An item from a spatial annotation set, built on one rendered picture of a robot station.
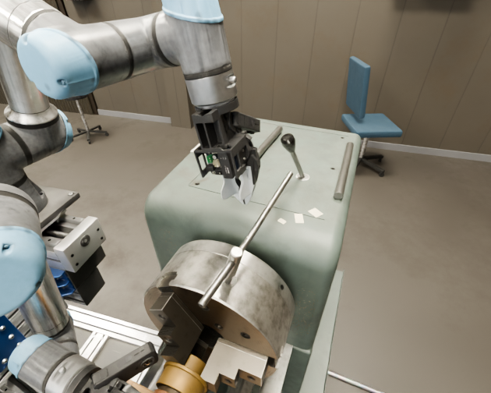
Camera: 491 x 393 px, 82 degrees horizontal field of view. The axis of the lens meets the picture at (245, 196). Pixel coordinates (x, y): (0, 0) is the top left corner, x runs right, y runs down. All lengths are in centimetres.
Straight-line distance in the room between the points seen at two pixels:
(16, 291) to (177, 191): 38
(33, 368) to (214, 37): 64
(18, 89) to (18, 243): 49
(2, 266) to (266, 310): 40
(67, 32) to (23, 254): 28
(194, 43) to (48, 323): 65
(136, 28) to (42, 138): 53
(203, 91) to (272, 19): 316
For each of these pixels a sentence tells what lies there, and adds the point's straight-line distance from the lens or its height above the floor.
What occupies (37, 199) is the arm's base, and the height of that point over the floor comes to 119.
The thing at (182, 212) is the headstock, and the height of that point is 124.
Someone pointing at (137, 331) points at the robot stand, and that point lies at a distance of 172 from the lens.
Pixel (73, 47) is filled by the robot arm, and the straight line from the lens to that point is 42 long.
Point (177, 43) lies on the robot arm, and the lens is 45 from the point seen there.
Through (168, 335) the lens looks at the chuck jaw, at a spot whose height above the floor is 117.
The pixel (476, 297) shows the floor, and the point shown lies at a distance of 251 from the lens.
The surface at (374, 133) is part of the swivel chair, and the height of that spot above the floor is 49.
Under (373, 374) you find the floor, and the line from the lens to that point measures 191.
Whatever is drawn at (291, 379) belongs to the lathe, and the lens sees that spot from 108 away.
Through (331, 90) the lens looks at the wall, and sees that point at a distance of 365.
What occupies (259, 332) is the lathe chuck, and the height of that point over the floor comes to 118.
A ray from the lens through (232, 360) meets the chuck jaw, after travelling 62.
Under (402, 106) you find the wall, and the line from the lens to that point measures 377.
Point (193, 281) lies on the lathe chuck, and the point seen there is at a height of 124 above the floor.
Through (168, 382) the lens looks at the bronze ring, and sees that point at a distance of 60.
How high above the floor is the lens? 167
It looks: 38 degrees down
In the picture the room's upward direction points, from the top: straight up
